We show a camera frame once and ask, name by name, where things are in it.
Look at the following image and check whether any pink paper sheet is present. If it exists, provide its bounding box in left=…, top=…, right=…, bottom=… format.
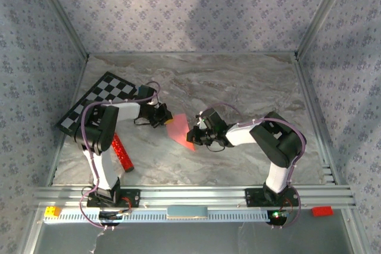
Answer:
left=165, top=113, right=196, bottom=151

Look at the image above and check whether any red glitter cylinder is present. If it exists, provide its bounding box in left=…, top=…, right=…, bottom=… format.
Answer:
left=111, top=133, right=135, bottom=174

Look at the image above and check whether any black white checkerboard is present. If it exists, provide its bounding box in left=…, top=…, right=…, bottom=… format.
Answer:
left=55, top=71, right=139, bottom=137

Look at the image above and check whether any grey blue flat block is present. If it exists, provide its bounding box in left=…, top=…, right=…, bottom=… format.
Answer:
left=166, top=206, right=208, bottom=219

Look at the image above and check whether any black controller board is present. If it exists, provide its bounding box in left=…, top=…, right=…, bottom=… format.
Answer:
left=266, top=209, right=290, bottom=227
left=98, top=211, right=132, bottom=227

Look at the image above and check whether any red toy brick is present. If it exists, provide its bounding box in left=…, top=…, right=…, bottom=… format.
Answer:
left=311, top=206, right=333, bottom=217

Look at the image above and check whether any yellow toy brick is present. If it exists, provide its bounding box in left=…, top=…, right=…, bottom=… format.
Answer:
left=44, top=206, right=63, bottom=218

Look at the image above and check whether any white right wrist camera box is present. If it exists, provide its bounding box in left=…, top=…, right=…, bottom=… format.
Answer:
left=195, top=112, right=207, bottom=130

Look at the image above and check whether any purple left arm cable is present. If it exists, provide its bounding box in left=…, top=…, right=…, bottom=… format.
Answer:
left=79, top=80, right=161, bottom=231

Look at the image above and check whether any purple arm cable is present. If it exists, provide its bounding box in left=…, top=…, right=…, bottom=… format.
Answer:
left=202, top=102, right=307, bottom=231
left=79, top=80, right=161, bottom=231

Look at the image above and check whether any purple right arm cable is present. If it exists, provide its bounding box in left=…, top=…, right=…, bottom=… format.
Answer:
left=202, top=102, right=307, bottom=231

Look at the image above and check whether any aluminium mounting rail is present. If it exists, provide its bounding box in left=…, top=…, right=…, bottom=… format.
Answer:
left=33, top=185, right=357, bottom=209

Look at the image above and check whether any aluminium rear frame rail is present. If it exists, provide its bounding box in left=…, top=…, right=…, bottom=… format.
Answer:
left=88, top=51, right=297, bottom=58

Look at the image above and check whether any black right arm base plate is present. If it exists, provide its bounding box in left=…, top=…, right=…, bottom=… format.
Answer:
left=244, top=187, right=300, bottom=208

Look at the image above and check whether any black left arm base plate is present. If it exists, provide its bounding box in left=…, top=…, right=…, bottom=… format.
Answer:
left=86, top=188, right=141, bottom=209

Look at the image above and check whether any slotted grey cable duct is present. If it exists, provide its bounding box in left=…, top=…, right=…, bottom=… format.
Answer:
left=43, top=208, right=274, bottom=224

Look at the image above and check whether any aluminium side frame rail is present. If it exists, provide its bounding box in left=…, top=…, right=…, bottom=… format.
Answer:
left=293, top=54, right=358, bottom=188

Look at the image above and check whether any aluminium corner post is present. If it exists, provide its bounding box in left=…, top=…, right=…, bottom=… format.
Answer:
left=294, top=0, right=355, bottom=58
left=31, top=0, right=90, bottom=60

